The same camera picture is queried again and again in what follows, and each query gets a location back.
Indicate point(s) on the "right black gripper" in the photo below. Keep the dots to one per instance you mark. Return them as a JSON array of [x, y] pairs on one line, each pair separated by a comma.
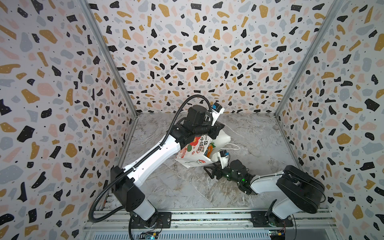
[[219, 172]]

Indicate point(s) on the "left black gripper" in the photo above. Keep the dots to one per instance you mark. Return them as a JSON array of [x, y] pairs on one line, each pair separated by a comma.
[[216, 128]]

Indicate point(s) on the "white floral paper bag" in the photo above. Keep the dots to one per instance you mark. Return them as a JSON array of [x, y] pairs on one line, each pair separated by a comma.
[[194, 154]]

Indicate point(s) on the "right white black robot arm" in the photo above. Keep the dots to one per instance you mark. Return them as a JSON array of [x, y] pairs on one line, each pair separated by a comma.
[[303, 193]]

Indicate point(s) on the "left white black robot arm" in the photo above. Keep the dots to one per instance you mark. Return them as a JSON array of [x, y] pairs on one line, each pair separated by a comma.
[[128, 180]]

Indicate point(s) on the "orange snack packet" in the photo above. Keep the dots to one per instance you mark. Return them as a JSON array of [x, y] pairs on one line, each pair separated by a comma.
[[210, 149]]

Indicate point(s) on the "right small circuit board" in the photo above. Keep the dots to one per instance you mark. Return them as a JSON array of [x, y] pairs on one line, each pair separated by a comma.
[[277, 235]]

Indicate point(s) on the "small circuit board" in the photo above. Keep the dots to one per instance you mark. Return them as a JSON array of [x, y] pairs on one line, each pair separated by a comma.
[[149, 236], [277, 235]]

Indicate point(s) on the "left small circuit board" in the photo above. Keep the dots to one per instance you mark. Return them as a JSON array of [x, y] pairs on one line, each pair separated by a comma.
[[149, 236]]

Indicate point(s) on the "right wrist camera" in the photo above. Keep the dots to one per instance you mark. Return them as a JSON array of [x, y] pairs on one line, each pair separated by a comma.
[[224, 158]]

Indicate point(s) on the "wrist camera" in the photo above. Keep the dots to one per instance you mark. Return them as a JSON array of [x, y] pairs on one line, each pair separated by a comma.
[[216, 111], [224, 158]]

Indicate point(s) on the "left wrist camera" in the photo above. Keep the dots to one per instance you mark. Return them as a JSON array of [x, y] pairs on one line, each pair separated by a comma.
[[216, 111]]

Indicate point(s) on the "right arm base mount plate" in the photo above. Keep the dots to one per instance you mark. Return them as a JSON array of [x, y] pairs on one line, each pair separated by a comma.
[[262, 219]]

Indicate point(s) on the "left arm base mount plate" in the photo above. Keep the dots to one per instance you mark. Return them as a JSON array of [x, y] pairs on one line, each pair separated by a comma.
[[160, 220]]

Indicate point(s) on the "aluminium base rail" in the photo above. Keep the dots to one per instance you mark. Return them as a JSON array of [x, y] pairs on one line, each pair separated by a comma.
[[216, 224]]

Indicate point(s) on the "left corner aluminium post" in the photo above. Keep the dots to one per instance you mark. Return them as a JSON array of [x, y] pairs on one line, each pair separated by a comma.
[[101, 16]]

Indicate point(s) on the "corner aluminium post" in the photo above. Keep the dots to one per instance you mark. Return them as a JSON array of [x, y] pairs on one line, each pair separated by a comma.
[[101, 16], [331, 14]]

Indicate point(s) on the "right corner aluminium post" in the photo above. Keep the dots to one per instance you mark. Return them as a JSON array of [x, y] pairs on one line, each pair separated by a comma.
[[331, 14]]

